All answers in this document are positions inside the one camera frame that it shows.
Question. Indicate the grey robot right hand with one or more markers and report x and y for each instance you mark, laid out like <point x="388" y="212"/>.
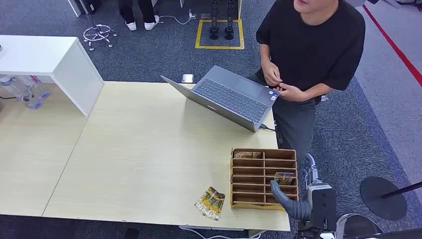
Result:
<point x="295" y="209"/>

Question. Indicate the person's left hand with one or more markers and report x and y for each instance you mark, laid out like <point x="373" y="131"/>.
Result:
<point x="291" y="93"/>

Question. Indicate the person's right hand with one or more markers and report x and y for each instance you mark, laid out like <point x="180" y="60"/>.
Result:
<point x="271" y="74"/>

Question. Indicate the person's right forearm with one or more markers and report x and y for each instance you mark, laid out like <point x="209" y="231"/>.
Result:
<point x="264" y="54"/>

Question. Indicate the person's left forearm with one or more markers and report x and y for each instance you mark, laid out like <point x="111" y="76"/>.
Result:
<point x="318" y="90"/>

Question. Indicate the wooden slotted card organizer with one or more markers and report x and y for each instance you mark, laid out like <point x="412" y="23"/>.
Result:
<point x="250" y="171"/>

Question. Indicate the yellow green hotel card sleeve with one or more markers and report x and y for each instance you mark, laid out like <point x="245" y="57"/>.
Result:
<point x="209" y="204"/>

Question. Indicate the background person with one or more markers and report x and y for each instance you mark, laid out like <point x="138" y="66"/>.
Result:
<point x="146" y="11"/>

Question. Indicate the white paper scrap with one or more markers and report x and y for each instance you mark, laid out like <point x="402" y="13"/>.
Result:
<point x="324" y="98"/>

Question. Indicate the grey open laptop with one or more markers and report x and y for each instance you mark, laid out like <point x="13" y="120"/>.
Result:
<point x="230" y="99"/>

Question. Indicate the black robot leg stand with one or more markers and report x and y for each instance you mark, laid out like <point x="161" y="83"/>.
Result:
<point x="214" y="31"/>
<point x="229" y="32"/>

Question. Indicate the small silver floor box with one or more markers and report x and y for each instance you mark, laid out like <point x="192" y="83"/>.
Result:
<point x="187" y="78"/>

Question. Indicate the black round stand base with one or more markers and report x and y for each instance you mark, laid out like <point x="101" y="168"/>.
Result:
<point x="379" y="206"/>

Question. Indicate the red floor tape line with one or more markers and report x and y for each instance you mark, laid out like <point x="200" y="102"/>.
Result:
<point x="395" y="49"/>

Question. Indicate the chrome star chair base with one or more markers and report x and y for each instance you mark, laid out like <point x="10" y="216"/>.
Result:
<point x="98" y="33"/>

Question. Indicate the white desk riser shelf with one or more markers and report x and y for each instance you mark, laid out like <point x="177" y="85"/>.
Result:
<point x="49" y="56"/>

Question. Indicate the clear plastic water bottle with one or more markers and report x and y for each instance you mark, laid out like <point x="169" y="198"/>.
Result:
<point x="19" y="92"/>
<point x="38" y="86"/>

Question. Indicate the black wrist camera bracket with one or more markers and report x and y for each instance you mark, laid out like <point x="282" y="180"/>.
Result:
<point x="324" y="211"/>

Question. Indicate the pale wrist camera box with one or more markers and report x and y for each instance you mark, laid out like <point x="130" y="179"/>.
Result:
<point x="318" y="186"/>

